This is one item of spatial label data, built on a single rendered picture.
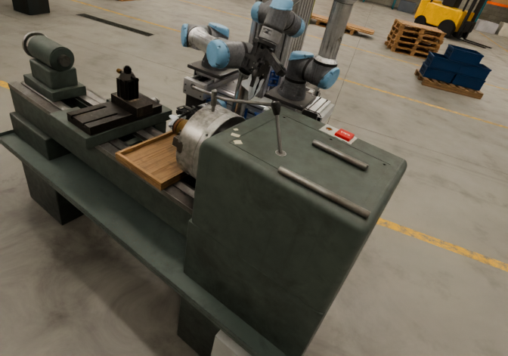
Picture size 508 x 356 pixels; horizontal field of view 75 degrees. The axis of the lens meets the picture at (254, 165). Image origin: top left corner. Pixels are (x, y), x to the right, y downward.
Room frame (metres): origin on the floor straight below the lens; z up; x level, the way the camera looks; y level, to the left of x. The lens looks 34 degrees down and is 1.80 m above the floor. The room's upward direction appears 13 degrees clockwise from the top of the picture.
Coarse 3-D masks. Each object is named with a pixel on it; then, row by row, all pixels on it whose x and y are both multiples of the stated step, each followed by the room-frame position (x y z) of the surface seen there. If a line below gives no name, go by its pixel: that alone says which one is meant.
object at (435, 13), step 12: (432, 0) 15.82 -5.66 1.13; (444, 0) 15.68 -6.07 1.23; (456, 0) 15.37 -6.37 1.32; (468, 0) 14.75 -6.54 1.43; (480, 0) 15.39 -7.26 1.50; (420, 12) 15.95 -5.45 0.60; (432, 12) 15.56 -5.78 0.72; (444, 12) 15.20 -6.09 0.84; (456, 12) 14.88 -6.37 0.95; (468, 12) 14.73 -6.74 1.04; (432, 24) 15.40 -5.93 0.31; (444, 24) 14.90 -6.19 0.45; (456, 24) 14.72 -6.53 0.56; (468, 24) 14.84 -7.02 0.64; (444, 36) 14.76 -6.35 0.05; (456, 36) 14.72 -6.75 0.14
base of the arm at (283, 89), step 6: (288, 78) 1.66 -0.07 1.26; (282, 84) 1.68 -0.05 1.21; (288, 84) 1.65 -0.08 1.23; (294, 84) 1.64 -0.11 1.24; (300, 84) 1.65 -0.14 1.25; (282, 90) 1.66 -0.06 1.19; (288, 90) 1.64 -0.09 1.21; (294, 90) 1.64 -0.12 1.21; (300, 90) 1.65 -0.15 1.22; (282, 96) 1.64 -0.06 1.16; (288, 96) 1.63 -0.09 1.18; (294, 96) 1.63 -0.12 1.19; (300, 96) 1.64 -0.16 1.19
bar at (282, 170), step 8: (280, 168) 0.80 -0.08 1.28; (288, 176) 0.79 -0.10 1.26; (296, 176) 0.78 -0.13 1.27; (304, 184) 0.76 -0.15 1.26; (312, 184) 0.76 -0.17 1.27; (320, 192) 0.74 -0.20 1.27; (328, 192) 0.74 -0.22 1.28; (336, 200) 0.72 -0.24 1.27; (344, 200) 0.72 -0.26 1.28; (352, 208) 0.70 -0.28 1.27; (360, 208) 0.70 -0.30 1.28; (368, 216) 0.68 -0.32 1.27
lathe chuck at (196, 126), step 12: (204, 108) 1.16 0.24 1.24; (216, 108) 1.18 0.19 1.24; (192, 120) 1.09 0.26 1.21; (204, 120) 1.09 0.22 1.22; (192, 132) 1.05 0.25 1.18; (192, 144) 1.03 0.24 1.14; (180, 156) 1.03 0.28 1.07; (192, 156) 1.01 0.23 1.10; (180, 168) 1.07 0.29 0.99; (192, 168) 1.01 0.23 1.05
